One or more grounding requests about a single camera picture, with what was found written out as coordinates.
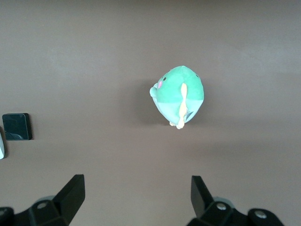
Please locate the green dinosaur plush toy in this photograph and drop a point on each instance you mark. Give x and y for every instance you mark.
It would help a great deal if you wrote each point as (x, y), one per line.
(181, 94)

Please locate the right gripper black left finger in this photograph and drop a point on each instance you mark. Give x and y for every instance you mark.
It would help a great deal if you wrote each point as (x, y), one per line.
(70, 197)

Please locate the white computer mouse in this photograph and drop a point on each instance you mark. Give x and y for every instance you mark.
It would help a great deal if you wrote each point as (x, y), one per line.
(2, 146)

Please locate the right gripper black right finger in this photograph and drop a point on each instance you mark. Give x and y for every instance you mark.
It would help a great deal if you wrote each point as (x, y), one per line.
(202, 200)

